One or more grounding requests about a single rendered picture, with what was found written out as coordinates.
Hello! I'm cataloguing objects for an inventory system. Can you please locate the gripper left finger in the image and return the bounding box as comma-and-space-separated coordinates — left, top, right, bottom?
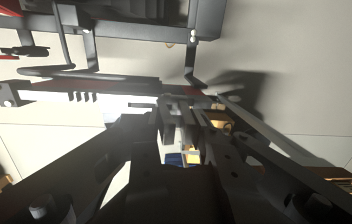
0, 95, 177, 224

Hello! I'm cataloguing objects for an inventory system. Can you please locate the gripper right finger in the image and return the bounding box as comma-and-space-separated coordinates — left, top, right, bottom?
178, 100, 352, 224

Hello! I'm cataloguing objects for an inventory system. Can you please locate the grey flat long bar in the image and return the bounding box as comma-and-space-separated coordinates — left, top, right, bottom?
216, 93, 335, 167

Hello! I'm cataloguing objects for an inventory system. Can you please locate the small tan box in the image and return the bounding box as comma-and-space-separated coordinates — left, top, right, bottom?
183, 144, 202, 165

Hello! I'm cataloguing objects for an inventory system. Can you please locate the tan cardboard box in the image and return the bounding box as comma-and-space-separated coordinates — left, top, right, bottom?
205, 108, 236, 136

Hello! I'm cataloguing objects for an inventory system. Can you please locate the blue box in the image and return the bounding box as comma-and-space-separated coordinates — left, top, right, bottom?
162, 151, 184, 168

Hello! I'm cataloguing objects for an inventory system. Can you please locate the brown vented box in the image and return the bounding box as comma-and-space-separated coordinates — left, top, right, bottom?
303, 166, 352, 200

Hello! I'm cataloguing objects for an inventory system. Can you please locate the red lever with black grip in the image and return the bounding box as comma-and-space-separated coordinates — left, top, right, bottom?
0, 45, 51, 64

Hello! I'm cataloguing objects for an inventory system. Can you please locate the dark grey distributor frame body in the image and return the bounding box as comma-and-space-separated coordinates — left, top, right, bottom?
0, 0, 228, 97

